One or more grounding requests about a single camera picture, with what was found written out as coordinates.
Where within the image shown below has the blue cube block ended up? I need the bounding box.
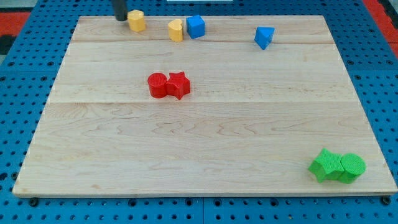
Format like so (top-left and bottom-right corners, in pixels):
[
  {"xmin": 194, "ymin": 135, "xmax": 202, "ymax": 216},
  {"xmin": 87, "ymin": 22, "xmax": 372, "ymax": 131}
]
[{"xmin": 186, "ymin": 15, "xmax": 205, "ymax": 39}]

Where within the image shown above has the blue triangle block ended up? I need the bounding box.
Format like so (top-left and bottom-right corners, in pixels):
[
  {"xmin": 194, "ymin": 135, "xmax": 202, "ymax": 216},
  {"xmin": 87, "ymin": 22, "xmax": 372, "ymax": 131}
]
[{"xmin": 254, "ymin": 27, "xmax": 275, "ymax": 50}]

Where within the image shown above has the light wooden board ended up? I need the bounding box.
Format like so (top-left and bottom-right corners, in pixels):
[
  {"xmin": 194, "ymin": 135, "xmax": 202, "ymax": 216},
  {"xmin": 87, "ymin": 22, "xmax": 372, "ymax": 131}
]
[{"xmin": 13, "ymin": 16, "xmax": 397, "ymax": 198}]

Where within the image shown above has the red star block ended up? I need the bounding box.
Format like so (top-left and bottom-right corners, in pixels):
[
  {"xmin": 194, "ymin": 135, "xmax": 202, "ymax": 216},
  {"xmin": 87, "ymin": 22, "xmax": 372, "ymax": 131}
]
[{"xmin": 166, "ymin": 72, "xmax": 190, "ymax": 100}]

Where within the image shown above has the red cylinder block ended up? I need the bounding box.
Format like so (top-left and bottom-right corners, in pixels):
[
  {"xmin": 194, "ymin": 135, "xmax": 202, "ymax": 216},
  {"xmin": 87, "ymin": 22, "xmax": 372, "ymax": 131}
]
[{"xmin": 147, "ymin": 73, "xmax": 167, "ymax": 98}]

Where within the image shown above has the yellow heart block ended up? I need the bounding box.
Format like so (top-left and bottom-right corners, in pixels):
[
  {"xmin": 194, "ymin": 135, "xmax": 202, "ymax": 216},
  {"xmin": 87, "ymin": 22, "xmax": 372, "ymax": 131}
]
[{"xmin": 168, "ymin": 19, "xmax": 183, "ymax": 42}]

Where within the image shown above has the yellow hexagon block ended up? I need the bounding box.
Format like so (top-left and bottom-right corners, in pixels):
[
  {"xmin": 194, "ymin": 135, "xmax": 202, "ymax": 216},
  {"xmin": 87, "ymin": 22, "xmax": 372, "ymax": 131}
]
[{"xmin": 127, "ymin": 9, "xmax": 146, "ymax": 32}]

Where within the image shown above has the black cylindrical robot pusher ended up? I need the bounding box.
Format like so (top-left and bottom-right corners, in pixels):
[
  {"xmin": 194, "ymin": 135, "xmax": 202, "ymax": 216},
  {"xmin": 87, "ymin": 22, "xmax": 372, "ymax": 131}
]
[{"xmin": 111, "ymin": 0, "xmax": 128, "ymax": 21}]

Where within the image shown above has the green star block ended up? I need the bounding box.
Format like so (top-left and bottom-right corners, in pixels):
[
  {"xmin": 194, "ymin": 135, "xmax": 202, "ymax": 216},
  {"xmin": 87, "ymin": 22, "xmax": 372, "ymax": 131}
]
[{"xmin": 308, "ymin": 148, "xmax": 345, "ymax": 183}]

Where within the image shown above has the green cylinder block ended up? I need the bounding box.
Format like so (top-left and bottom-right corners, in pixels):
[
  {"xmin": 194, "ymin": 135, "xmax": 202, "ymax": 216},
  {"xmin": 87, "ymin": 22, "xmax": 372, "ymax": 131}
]
[{"xmin": 338, "ymin": 153, "xmax": 366, "ymax": 184}]

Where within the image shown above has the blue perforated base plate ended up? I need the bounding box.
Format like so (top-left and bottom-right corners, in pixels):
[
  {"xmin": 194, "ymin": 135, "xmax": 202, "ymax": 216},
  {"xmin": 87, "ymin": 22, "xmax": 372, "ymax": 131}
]
[{"xmin": 1, "ymin": 0, "xmax": 397, "ymax": 223}]

